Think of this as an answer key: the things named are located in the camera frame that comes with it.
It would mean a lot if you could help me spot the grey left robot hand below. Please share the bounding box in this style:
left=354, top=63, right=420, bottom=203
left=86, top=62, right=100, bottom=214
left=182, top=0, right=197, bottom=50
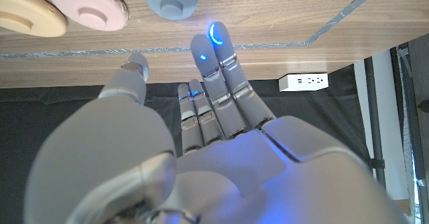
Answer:
left=23, top=21, right=412, bottom=224

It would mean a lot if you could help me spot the black backdrop curtain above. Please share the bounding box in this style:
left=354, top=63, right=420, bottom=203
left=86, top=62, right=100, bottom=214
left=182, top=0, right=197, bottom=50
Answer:
left=0, top=64, right=373, bottom=224

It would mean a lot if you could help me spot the white power strip box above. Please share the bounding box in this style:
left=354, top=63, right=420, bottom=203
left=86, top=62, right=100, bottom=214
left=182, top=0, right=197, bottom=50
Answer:
left=278, top=72, right=329, bottom=93

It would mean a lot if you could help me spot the black backdrop stand pole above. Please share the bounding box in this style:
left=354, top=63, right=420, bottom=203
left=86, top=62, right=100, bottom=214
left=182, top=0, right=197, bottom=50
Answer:
left=364, top=56, right=386, bottom=190

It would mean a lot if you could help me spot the grey tape outline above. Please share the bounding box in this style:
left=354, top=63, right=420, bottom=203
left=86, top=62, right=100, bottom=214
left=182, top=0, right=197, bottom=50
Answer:
left=0, top=0, right=391, bottom=60

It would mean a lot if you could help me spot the pink toy ring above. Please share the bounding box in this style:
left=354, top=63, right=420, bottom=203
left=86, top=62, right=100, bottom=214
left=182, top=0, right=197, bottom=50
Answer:
left=48, top=0, right=129, bottom=32

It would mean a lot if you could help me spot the large orange toy ring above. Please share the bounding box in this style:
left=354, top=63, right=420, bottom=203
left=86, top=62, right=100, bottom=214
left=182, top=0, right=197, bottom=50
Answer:
left=0, top=0, right=68, bottom=38

